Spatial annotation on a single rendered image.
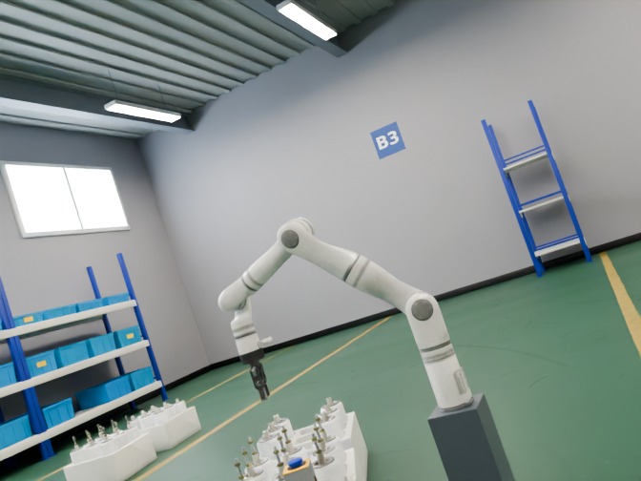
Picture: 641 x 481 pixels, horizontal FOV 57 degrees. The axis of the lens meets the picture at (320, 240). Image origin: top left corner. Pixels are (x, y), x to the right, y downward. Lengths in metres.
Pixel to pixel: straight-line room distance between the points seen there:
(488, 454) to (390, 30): 7.32
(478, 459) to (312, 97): 7.46
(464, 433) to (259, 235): 7.59
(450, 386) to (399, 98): 6.86
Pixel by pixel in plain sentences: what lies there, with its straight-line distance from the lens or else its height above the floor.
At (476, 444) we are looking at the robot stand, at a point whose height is 0.21.
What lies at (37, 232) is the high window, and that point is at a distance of 8.20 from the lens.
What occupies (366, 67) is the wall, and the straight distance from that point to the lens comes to 8.54.
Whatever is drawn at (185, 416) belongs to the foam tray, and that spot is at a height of 0.15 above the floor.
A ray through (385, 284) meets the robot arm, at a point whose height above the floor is 0.68.
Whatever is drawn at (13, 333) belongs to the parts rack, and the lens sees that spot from 6.65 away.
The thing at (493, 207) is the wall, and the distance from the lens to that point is 7.96.
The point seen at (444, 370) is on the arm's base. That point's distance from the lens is 1.68.
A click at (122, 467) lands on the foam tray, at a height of 0.08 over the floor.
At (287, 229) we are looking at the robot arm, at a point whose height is 0.92.
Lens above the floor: 0.74
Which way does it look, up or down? 4 degrees up
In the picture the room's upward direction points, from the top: 19 degrees counter-clockwise
